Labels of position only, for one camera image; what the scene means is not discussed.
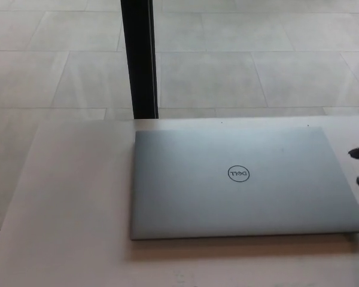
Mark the silver Dell laptop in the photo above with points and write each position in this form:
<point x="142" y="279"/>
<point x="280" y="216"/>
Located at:
<point x="236" y="185"/>

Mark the black vertical post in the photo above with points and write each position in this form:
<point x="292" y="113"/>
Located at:
<point x="140" y="59"/>

